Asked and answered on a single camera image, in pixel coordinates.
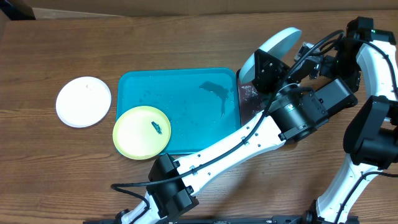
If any yellow plate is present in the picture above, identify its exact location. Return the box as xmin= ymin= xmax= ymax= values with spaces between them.
xmin=113 ymin=106 xmax=172 ymax=160

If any cardboard backdrop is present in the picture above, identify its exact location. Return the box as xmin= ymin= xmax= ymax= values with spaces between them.
xmin=25 ymin=0 xmax=397 ymax=16

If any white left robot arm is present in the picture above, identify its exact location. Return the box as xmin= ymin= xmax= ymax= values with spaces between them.
xmin=115 ymin=49 xmax=358 ymax=223

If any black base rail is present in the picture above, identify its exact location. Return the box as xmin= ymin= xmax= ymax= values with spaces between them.
xmin=82 ymin=215 xmax=360 ymax=224

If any teal plastic tray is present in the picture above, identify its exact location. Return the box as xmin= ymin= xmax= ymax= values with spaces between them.
xmin=116 ymin=68 xmax=241 ymax=154

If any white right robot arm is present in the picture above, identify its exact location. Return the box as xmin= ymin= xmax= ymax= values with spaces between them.
xmin=293 ymin=17 xmax=397 ymax=223

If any black water tray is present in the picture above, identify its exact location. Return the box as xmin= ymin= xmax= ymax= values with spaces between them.
xmin=236 ymin=69 xmax=266 ymax=126

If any light blue plate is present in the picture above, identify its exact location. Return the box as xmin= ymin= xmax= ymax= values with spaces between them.
xmin=239 ymin=27 xmax=302 ymax=84

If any white pink plate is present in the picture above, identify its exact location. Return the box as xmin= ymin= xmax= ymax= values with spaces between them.
xmin=55 ymin=77 xmax=112 ymax=128

